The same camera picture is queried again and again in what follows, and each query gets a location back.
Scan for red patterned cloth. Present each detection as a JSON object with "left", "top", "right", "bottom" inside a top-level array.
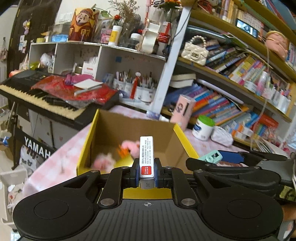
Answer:
[{"left": 31, "top": 75, "right": 118, "bottom": 105}]

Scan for cream quilted handbag pearl handle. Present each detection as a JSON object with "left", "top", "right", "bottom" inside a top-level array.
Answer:
[{"left": 181, "top": 35, "right": 209, "bottom": 65}]

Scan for pink plush hat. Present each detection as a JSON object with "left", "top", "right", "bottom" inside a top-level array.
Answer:
[{"left": 265, "top": 31, "right": 289, "bottom": 57}]

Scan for lying white books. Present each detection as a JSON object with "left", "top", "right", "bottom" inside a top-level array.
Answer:
[{"left": 171, "top": 74, "right": 197, "bottom": 88}]

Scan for mint green small plastic item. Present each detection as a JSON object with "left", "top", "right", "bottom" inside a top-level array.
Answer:
[{"left": 198, "top": 150, "right": 223, "bottom": 164}]

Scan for white bottle yellow label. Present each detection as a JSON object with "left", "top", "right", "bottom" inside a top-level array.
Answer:
[{"left": 108, "top": 25, "right": 122, "bottom": 46}]

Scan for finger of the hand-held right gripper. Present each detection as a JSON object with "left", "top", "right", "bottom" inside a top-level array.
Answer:
[
  {"left": 186, "top": 158, "right": 257, "bottom": 174},
  {"left": 218, "top": 150, "right": 288, "bottom": 163}
]

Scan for white paper bag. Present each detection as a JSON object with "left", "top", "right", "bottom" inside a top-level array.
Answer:
[{"left": 81, "top": 57, "right": 99, "bottom": 78}]

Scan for white pen holder cup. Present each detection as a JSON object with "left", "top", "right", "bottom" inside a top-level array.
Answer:
[
  {"left": 133, "top": 83, "right": 155, "bottom": 102},
  {"left": 113, "top": 77, "right": 126, "bottom": 92}
]

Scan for pink checked tablecloth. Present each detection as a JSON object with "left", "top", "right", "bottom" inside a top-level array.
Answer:
[{"left": 23, "top": 104, "right": 289, "bottom": 200}]

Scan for white notebook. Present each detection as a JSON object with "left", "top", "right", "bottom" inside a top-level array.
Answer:
[{"left": 73, "top": 79, "right": 104, "bottom": 90}]

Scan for crumpled plastic bag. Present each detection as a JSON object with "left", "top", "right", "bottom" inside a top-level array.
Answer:
[{"left": 40, "top": 53, "right": 56, "bottom": 67}]

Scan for white cable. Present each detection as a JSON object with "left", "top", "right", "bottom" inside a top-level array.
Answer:
[{"left": 251, "top": 46, "right": 273, "bottom": 144}]

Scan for orange white medicine boxes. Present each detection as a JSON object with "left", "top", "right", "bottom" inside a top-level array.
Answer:
[{"left": 228, "top": 123, "right": 253, "bottom": 139}]

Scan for magenta cloth pouch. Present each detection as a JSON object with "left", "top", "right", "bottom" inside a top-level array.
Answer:
[{"left": 65, "top": 74, "right": 93, "bottom": 85}]

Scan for pink plush toy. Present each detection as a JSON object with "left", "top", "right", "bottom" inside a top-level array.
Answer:
[{"left": 94, "top": 140, "right": 141, "bottom": 169}]

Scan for dried flower bunch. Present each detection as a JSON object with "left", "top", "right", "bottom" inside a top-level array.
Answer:
[{"left": 107, "top": 0, "right": 141, "bottom": 24}]

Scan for black keyboard stand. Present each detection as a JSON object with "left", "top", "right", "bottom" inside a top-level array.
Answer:
[{"left": 14, "top": 126, "right": 56, "bottom": 163}]

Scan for pink cylindrical humidifier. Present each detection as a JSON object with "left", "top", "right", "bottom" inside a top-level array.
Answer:
[{"left": 170, "top": 95, "right": 196, "bottom": 131}]

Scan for dark wooden door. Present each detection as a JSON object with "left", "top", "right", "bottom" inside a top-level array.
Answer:
[{"left": 7, "top": 0, "right": 63, "bottom": 77}]

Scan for white jar green lid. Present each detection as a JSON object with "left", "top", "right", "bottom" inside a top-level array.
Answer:
[{"left": 192, "top": 115, "right": 216, "bottom": 141}]

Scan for white cubby shelf unit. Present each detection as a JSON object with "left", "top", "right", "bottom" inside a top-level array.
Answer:
[{"left": 29, "top": 7, "right": 192, "bottom": 114}]

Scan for clear jar white lid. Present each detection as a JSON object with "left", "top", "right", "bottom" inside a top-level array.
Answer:
[{"left": 127, "top": 33, "right": 141, "bottom": 49}]

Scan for black keyboard piano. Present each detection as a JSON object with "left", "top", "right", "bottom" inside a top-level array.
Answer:
[{"left": 0, "top": 71, "right": 121, "bottom": 130}]

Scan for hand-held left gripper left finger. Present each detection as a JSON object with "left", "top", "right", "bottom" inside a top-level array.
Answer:
[{"left": 62, "top": 158, "right": 140, "bottom": 207}]

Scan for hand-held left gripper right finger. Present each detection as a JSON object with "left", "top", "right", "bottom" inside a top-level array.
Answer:
[{"left": 154, "top": 158, "right": 232, "bottom": 207}]

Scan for person's right forearm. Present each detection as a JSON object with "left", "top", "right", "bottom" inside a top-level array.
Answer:
[{"left": 279, "top": 184, "right": 296, "bottom": 232}]

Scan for white quilted pouch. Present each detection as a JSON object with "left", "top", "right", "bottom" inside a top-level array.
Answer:
[{"left": 211, "top": 126, "right": 233, "bottom": 147}]

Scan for white storage bin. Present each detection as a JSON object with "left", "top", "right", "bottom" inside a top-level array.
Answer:
[{"left": 0, "top": 168, "right": 28, "bottom": 225}]

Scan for red fortune god paper box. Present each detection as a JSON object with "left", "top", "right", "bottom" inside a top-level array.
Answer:
[{"left": 68, "top": 7, "right": 99, "bottom": 42}]

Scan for white desk organiser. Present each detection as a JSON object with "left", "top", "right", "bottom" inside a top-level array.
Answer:
[{"left": 274, "top": 91, "right": 290, "bottom": 112}]

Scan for white ribbon holder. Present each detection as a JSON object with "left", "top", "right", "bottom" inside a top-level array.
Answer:
[{"left": 136, "top": 20, "right": 161, "bottom": 55}]

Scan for phone with lit screen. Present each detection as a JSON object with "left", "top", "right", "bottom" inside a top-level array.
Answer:
[{"left": 235, "top": 19, "right": 259, "bottom": 39}]

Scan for small white box red label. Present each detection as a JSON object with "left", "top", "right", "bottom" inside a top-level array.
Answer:
[{"left": 139, "top": 136, "right": 155, "bottom": 189}]

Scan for yellow cardboard box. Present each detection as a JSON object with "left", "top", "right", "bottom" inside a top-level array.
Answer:
[{"left": 76, "top": 108, "right": 200, "bottom": 200}]

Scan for row of colourful books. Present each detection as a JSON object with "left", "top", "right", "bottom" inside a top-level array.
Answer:
[
  {"left": 185, "top": 86, "right": 280, "bottom": 139},
  {"left": 203, "top": 39, "right": 292, "bottom": 112},
  {"left": 217, "top": 0, "right": 296, "bottom": 70}
]

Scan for stack of papers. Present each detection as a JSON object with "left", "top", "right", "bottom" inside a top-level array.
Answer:
[{"left": 257, "top": 137, "right": 289, "bottom": 153}]

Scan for wooden bookshelf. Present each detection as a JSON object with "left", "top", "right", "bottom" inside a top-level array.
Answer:
[{"left": 162, "top": 0, "right": 296, "bottom": 149}]

